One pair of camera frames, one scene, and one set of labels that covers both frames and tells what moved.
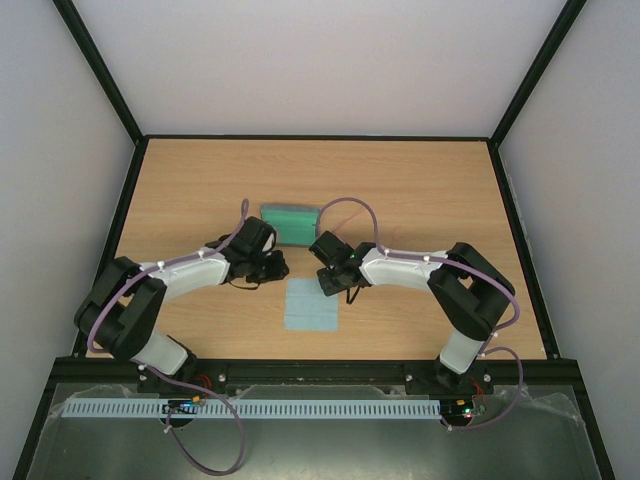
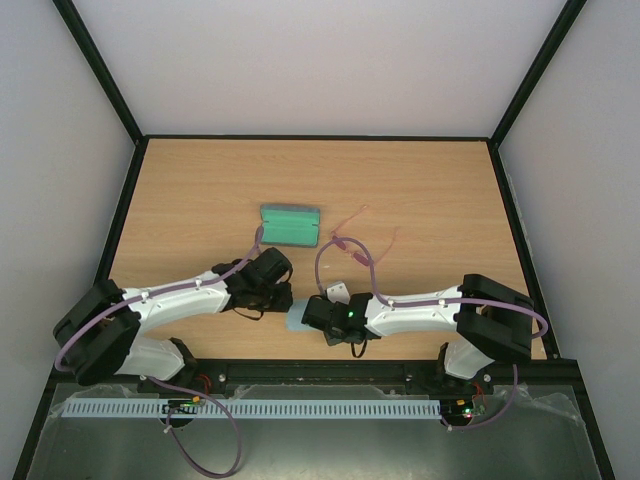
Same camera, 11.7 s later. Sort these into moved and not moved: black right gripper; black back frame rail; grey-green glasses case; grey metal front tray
Moved: black right gripper
Not moved: grey-green glasses case; grey metal front tray; black back frame rail
